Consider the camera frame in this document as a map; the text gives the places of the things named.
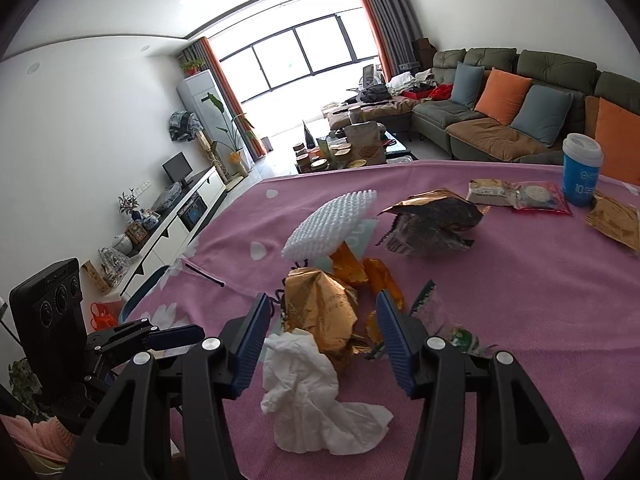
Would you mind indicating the coffee table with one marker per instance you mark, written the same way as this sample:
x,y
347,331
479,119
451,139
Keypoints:
x,y
395,147

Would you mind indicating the brown foil wrapper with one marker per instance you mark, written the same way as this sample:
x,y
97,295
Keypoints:
x,y
615,220

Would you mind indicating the wooden lidded jar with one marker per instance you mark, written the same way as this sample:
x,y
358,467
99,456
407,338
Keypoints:
x,y
320,165

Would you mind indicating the brown paper bag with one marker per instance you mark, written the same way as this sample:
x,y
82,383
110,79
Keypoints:
x,y
365,142

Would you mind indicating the white tissue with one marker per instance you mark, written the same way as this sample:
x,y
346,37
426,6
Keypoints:
x,y
310,395

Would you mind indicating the dark foil snack bag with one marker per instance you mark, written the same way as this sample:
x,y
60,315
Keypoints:
x,y
430,222

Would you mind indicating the black monitor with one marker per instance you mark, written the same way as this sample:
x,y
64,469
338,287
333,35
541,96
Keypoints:
x,y
176,167

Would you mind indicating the blue white ceramic jar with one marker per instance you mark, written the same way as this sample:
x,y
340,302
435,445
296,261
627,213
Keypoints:
x,y
151,220

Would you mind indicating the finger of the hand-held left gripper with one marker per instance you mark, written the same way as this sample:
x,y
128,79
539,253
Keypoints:
x,y
125,332
175,336

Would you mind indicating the blue-grey cushion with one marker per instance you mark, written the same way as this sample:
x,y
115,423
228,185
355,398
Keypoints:
x,y
467,85
542,115

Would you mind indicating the pink printed blanket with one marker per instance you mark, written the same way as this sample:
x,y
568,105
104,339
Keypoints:
x,y
525,285

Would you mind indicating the clear plastic wrapper green print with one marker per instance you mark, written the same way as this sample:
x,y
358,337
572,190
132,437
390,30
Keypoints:
x,y
440,320

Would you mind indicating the red cloth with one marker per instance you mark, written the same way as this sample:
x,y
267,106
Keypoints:
x,y
441,92

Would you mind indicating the orange cushion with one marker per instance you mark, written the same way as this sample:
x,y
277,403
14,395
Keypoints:
x,y
617,135
502,95

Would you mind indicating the blue paper cup white lid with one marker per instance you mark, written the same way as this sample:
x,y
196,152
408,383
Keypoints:
x,y
582,175

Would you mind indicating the green box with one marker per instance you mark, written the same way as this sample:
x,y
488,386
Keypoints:
x,y
323,151

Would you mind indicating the white standing air conditioner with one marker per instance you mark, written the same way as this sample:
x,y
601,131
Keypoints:
x,y
200,100

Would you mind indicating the grey and orange curtain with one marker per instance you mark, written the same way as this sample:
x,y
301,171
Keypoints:
x,y
225,90
385,25

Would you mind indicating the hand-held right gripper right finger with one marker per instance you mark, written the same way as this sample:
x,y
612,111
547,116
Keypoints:
x,y
395,345

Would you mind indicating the tall leafy potted plant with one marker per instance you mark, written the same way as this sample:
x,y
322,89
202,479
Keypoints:
x,y
232,135

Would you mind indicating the large window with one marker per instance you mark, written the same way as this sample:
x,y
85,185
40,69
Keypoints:
x,y
300,60

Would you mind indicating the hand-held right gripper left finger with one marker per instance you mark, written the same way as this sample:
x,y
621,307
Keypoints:
x,y
252,345

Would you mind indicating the leafy houseplant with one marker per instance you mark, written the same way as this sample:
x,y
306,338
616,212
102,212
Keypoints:
x,y
25,382

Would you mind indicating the small potted plant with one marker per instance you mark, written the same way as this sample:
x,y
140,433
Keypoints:
x,y
192,66

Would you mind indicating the beige snack packet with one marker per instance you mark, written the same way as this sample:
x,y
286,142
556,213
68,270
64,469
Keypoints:
x,y
492,192

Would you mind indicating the cardboard boxes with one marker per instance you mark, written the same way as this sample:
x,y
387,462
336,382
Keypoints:
x,y
424,52

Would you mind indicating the red-edged clear packet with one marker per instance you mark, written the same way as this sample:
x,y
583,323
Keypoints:
x,y
542,197

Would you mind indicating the white TV cabinet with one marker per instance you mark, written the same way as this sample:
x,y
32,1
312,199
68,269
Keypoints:
x,y
170,230

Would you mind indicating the white clothes pile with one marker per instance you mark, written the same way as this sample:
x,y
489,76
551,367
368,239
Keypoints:
x,y
400,82

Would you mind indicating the vase with branches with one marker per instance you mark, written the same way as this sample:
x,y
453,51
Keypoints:
x,y
130,205

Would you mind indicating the white foam fruit net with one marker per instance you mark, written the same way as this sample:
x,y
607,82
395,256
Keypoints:
x,y
330,222

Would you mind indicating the red bag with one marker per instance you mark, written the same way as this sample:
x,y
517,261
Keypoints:
x,y
105,316

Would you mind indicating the gold foil wrapper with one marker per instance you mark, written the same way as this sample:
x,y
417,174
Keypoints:
x,y
320,310

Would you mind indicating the dark glass bottle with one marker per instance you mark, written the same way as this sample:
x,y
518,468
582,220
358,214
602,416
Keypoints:
x,y
309,137

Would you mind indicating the green sofa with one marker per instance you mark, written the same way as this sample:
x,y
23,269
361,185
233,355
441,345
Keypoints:
x,y
550,67

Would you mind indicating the brown sofa cover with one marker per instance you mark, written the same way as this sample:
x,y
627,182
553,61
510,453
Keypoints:
x,y
495,135

